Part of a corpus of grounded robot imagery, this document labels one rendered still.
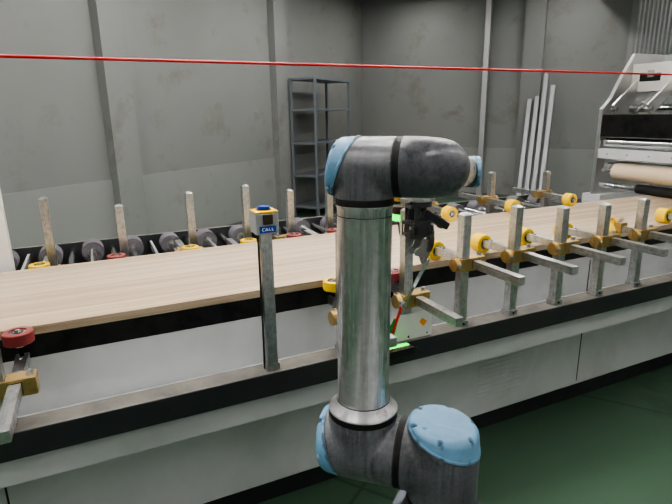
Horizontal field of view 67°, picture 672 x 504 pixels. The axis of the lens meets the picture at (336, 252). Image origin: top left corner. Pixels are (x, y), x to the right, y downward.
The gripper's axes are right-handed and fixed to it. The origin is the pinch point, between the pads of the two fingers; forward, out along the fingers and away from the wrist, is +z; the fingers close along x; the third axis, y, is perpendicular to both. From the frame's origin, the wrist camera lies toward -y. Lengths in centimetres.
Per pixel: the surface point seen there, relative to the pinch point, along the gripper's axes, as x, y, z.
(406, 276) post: -6.0, 3.1, 7.2
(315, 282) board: -27.6, 28.7, 11.8
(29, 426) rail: -6, 122, 31
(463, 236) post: -6.0, -21.1, -4.4
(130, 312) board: -28, 93, 12
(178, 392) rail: -5, 83, 31
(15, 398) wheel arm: 3, 122, 18
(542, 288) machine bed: -28, -88, 33
